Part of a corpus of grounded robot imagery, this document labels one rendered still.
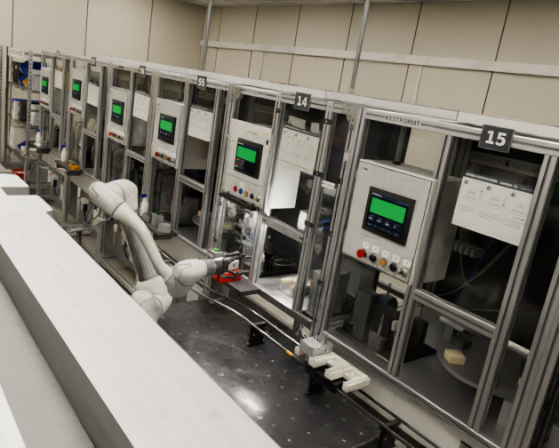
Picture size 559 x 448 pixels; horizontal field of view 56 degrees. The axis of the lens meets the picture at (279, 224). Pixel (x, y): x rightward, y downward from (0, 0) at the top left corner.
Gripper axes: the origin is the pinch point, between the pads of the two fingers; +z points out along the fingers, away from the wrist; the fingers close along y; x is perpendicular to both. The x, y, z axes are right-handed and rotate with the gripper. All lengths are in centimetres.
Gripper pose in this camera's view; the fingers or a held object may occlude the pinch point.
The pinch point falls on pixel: (244, 264)
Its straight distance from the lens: 283.2
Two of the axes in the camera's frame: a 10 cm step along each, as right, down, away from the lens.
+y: 1.6, -9.5, -2.5
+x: -6.0, -3.0, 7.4
